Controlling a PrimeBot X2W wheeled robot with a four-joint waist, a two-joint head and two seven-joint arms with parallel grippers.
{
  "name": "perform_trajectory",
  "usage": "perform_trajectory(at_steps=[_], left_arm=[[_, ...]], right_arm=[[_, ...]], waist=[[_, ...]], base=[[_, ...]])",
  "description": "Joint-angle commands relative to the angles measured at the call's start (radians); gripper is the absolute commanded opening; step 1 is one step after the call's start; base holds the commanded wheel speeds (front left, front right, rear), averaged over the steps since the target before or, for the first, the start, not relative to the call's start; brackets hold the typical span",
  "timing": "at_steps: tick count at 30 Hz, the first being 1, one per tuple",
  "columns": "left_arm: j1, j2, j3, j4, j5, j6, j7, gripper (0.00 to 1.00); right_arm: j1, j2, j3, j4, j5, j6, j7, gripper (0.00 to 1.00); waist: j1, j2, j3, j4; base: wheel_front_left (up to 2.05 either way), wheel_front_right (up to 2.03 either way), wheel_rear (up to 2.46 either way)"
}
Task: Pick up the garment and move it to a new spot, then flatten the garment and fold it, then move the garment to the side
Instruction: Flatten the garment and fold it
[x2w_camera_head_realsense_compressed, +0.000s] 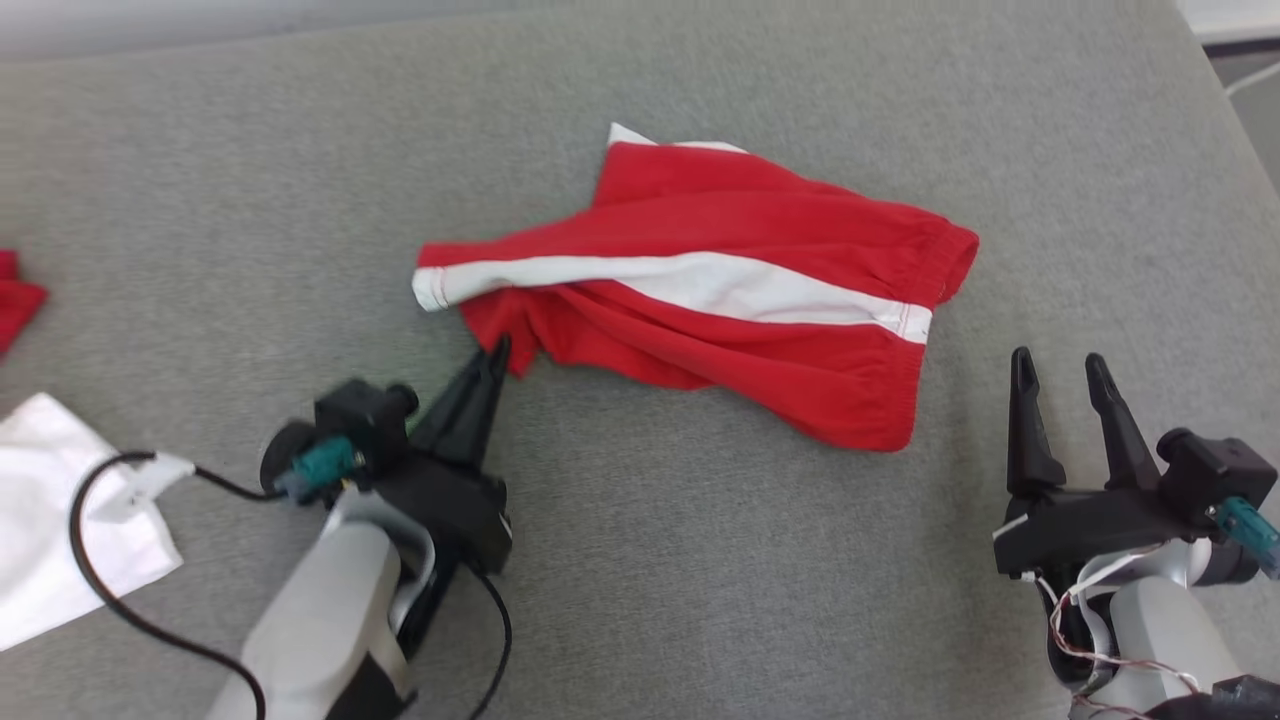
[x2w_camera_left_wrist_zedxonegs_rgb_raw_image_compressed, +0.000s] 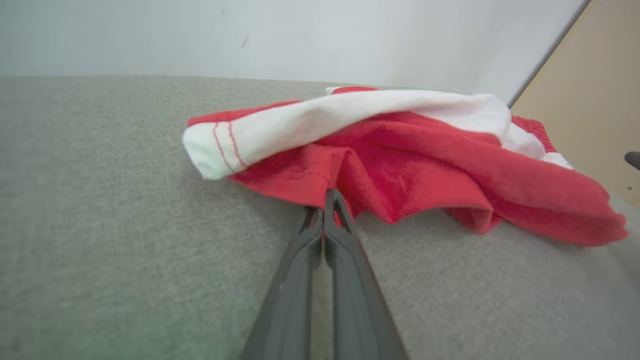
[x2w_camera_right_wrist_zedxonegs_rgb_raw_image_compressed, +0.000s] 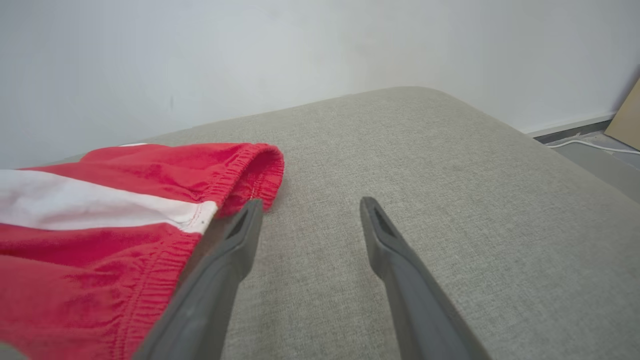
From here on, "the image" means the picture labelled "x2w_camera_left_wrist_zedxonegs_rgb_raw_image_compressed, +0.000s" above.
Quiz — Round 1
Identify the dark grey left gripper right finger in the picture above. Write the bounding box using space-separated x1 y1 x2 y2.
323 188 409 360

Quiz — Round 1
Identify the red and white jersey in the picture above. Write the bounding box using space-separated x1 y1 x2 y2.
182 86 629 247

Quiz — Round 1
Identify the beige wooden panel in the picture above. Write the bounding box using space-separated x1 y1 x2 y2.
511 0 640 208

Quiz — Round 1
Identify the grey fabric sofa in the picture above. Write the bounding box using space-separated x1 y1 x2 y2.
0 75 640 360

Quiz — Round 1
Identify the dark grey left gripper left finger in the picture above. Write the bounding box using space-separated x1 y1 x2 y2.
241 206 325 360

